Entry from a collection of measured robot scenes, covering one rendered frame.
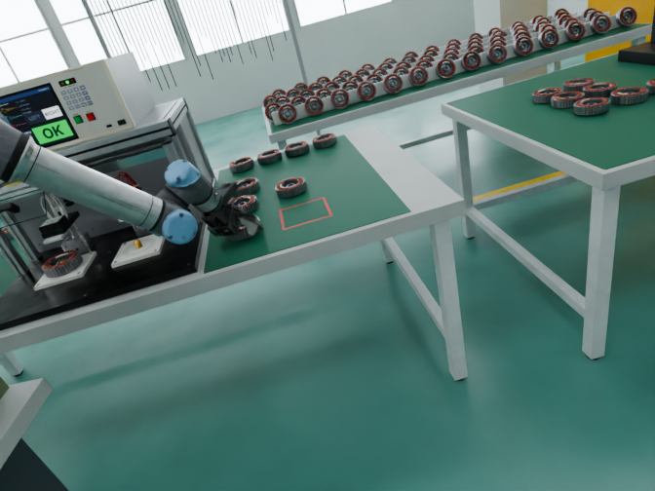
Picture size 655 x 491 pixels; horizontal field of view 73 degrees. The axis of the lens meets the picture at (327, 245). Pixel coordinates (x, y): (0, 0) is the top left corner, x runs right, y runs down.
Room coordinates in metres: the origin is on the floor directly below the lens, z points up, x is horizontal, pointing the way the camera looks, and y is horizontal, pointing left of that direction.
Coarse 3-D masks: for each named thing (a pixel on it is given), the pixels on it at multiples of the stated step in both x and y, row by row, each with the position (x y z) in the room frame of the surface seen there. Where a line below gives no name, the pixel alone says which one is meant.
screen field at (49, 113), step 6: (48, 108) 1.44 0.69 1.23; (54, 108) 1.44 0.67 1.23; (30, 114) 1.43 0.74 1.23; (36, 114) 1.44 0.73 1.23; (42, 114) 1.44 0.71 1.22; (48, 114) 1.44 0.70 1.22; (54, 114) 1.44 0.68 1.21; (60, 114) 1.44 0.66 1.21; (30, 120) 1.43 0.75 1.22; (36, 120) 1.43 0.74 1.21; (42, 120) 1.44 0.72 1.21
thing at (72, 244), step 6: (84, 234) 1.45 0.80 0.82; (66, 240) 1.44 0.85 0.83; (72, 240) 1.43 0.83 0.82; (78, 240) 1.42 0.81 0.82; (90, 240) 1.46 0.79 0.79; (66, 246) 1.42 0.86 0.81; (72, 246) 1.42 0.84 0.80; (78, 246) 1.42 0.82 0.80; (84, 246) 1.42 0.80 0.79; (90, 246) 1.44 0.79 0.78
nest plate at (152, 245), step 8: (144, 240) 1.36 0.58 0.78; (152, 240) 1.34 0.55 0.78; (160, 240) 1.32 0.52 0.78; (120, 248) 1.34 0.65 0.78; (128, 248) 1.32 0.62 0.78; (136, 248) 1.30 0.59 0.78; (144, 248) 1.29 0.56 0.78; (152, 248) 1.27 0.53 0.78; (160, 248) 1.26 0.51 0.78; (120, 256) 1.28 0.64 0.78; (128, 256) 1.26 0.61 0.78; (136, 256) 1.24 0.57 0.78; (144, 256) 1.24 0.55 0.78; (112, 264) 1.24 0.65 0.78; (120, 264) 1.24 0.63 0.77
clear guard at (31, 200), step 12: (0, 192) 1.30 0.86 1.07; (12, 192) 1.26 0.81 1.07; (24, 192) 1.21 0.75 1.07; (36, 192) 1.20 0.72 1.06; (0, 204) 1.19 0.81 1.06; (24, 204) 1.18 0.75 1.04; (36, 204) 1.18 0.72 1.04; (0, 216) 1.17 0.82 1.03; (12, 216) 1.16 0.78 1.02; (24, 216) 1.16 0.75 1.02; (36, 216) 1.15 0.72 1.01; (0, 228) 1.15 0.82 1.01
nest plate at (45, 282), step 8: (88, 256) 1.35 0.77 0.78; (80, 264) 1.30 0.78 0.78; (88, 264) 1.29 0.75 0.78; (72, 272) 1.26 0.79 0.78; (80, 272) 1.24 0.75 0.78; (40, 280) 1.27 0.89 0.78; (48, 280) 1.25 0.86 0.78; (56, 280) 1.24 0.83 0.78; (64, 280) 1.23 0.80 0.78; (40, 288) 1.23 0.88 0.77
